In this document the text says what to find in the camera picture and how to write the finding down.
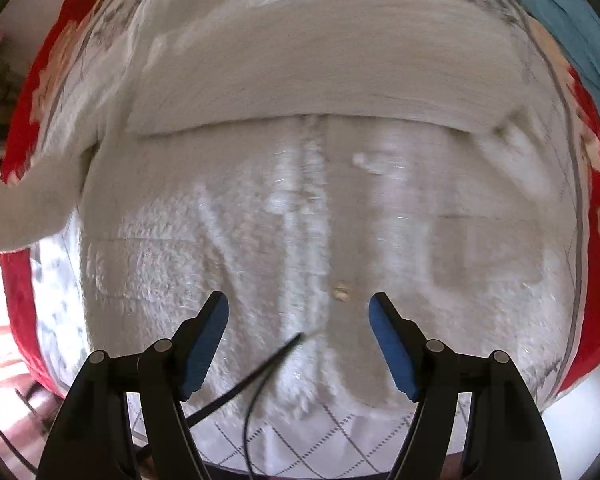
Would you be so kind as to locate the white quilted floral mat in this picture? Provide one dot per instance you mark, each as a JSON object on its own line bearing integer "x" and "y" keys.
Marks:
{"x": 330, "y": 440}

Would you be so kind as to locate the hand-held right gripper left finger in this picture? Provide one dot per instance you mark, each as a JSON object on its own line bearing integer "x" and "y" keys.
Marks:
{"x": 205, "y": 345}

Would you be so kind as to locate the red floral blanket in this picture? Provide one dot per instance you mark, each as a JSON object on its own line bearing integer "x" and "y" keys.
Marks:
{"x": 30, "y": 85}

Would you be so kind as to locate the blue duvet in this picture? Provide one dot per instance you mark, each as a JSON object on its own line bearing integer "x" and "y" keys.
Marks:
{"x": 570, "y": 20}

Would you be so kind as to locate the white fleece sweater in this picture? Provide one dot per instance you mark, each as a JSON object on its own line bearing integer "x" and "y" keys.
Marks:
{"x": 300, "y": 110}

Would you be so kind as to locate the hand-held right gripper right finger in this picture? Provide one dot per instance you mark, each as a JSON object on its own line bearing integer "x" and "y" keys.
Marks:
{"x": 392, "y": 345}

